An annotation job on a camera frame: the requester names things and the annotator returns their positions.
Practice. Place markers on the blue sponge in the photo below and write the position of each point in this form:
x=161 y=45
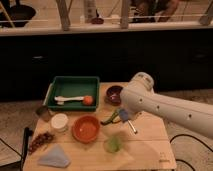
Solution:
x=123 y=115

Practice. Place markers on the red bowl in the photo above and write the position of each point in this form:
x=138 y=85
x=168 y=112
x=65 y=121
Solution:
x=85 y=129

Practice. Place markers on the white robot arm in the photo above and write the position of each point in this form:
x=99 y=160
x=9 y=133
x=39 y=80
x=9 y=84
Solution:
x=138 y=95

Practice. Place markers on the purple bowl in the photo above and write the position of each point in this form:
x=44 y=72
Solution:
x=113 y=95

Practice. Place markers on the orange ball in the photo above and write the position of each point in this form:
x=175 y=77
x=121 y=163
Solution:
x=88 y=100

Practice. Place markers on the green vegetable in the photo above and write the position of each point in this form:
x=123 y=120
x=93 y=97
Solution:
x=111 y=119

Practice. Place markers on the green plastic tray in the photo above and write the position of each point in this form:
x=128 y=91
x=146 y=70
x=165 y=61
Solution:
x=73 y=86

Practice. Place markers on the green cup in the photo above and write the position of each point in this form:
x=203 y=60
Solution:
x=113 y=144

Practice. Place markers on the white round container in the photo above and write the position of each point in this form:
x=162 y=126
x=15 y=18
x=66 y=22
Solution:
x=59 y=122

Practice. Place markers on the small metal cup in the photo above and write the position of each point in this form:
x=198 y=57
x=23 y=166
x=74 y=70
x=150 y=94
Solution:
x=43 y=113

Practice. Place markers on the dark cabinet counter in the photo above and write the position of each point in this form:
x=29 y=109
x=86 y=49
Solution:
x=176 y=59

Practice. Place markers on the red grapes bunch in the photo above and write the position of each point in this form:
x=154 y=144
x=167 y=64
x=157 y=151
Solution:
x=40 y=140

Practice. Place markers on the light blue cloth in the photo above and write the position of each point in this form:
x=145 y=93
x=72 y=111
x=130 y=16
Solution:
x=55 y=157

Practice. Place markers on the black table side bracket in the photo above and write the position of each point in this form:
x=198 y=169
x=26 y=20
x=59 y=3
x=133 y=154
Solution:
x=27 y=134

